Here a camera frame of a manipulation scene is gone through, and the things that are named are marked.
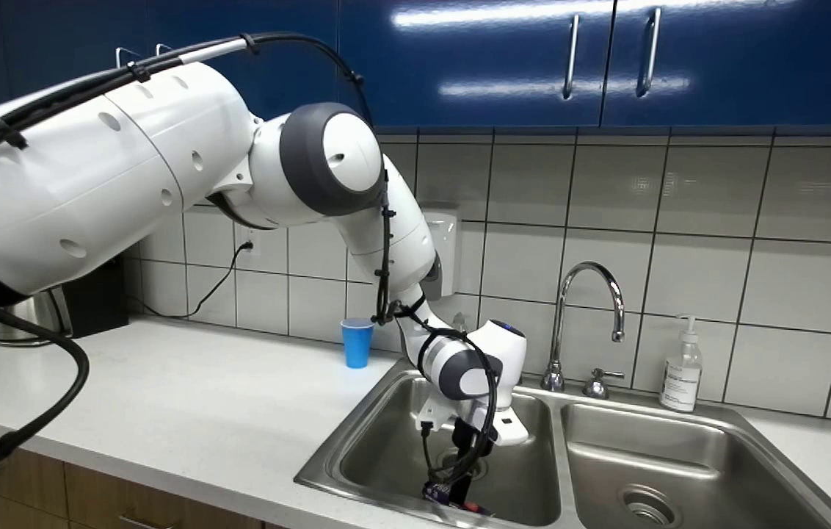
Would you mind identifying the wooden base cabinet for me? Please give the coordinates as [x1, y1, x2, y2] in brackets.
[0, 428, 275, 529]

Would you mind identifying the black power cord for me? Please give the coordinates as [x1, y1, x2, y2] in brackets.
[187, 240, 256, 321]

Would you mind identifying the blue plastic cup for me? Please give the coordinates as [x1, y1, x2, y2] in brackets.
[337, 318, 378, 373]

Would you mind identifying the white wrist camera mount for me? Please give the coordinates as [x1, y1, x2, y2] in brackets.
[410, 393, 534, 451]

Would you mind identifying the stainless steel double sink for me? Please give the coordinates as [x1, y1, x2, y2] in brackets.
[293, 356, 831, 529]

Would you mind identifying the white wall power outlet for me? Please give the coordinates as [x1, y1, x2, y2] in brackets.
[235, 214, 260, 264]

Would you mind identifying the purple protein bar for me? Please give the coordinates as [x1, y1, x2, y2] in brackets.
[423, 493, 484, 518]

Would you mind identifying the metal kettle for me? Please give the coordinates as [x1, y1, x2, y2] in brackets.
[0, 292, 55, 348]

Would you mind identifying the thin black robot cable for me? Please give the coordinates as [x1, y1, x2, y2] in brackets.
[0, 30, 504, 493]

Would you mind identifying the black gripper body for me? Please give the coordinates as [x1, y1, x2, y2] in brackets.
[445, 417, 497, 471]

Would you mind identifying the chrome faucet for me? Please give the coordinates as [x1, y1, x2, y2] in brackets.
[539, 258, 629, 401]

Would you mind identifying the white wall soap dispenser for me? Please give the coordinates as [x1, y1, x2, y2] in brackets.
[423, 208, 459, 304]

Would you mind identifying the clear pump soap bottle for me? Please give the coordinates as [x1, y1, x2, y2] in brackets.
[657, 314, 704, 414]

